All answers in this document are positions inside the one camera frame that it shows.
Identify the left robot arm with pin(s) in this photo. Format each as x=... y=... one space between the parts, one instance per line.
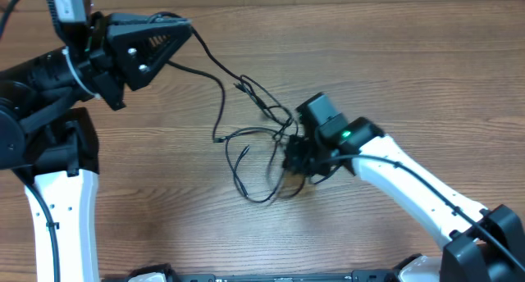
x=48 y=139

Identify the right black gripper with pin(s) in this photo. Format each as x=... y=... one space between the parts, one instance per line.
x=292 y=162

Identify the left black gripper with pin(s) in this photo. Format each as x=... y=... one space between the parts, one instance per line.
x=126 y=41

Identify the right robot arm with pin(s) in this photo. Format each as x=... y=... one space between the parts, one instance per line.
x=476 y=243

